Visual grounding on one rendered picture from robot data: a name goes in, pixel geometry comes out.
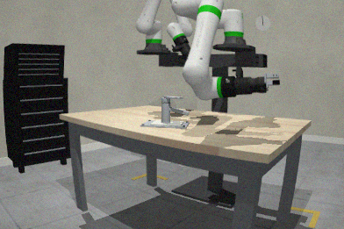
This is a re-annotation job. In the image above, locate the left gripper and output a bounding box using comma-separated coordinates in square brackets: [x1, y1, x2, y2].
[220, 67, 280, 97]

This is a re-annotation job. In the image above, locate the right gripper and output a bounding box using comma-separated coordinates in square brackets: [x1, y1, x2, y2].
[172, 35, 190, 60]

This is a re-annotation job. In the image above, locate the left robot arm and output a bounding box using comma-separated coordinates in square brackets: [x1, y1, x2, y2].
[171, 0, 246, 100]

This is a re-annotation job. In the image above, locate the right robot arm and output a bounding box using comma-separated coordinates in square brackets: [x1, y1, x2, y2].
[136, 0, 193, 50]

